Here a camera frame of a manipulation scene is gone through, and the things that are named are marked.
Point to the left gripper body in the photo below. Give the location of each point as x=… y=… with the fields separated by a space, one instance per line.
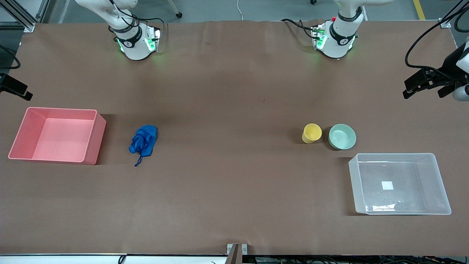
x=445 y=72

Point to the mint green bowl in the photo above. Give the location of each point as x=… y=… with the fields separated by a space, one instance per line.
x=342 y=137

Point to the yellow plastic cup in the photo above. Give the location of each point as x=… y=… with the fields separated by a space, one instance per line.
x=311 y=132

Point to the blue cloth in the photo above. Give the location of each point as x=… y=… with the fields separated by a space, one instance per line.
x=143 y=141

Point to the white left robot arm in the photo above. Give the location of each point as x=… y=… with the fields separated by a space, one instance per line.
x=339 y=36

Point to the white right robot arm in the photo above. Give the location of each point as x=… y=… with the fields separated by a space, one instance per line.
x=133 y=40

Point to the clear plastic box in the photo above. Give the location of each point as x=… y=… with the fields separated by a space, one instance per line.
x=436 y=183

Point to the pink plastic bin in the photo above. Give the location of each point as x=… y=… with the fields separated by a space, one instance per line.
x=58 y=139

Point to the white square sticker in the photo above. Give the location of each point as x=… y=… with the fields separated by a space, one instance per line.
x=387 y=185

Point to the white table edge strip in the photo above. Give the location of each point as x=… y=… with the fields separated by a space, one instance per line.
x=73 y=259

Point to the chair leg with caster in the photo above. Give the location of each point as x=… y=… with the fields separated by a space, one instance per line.
x=176 y=9

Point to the brown table cover sheet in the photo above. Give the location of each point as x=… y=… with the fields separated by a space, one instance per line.
x=234 y=110

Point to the silver corner bracket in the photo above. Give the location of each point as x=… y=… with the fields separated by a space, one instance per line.
x=446 y=24

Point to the aluminium frame strut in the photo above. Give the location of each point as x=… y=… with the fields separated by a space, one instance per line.
x=22 y=16

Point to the metal table edge bracket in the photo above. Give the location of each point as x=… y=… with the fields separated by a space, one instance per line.
x=237 y=253

